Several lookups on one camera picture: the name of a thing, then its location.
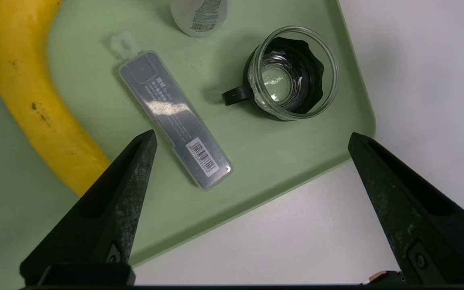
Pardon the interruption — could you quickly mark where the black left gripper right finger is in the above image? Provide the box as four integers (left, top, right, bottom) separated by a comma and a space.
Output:
348, 132, 464, 286

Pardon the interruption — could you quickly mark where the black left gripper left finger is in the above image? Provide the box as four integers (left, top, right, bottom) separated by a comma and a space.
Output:
19, 129, 158, 287

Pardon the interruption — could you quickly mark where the grey transparent plastic case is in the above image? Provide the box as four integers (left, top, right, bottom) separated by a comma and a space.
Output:
109, 31, 234, 191

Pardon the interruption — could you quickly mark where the glass cup with black holder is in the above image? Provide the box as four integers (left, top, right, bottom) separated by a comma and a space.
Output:
222, 26, 340, 121

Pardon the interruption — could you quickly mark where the white plastic bottle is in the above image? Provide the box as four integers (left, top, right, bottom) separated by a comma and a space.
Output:
170, 0, 232, 38

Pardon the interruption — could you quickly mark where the light green plastic tray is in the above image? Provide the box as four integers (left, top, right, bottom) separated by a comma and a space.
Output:
0, 0, 377, 287

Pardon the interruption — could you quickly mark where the yellow banana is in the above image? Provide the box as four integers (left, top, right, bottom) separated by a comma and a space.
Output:
0, 0, 112, 198

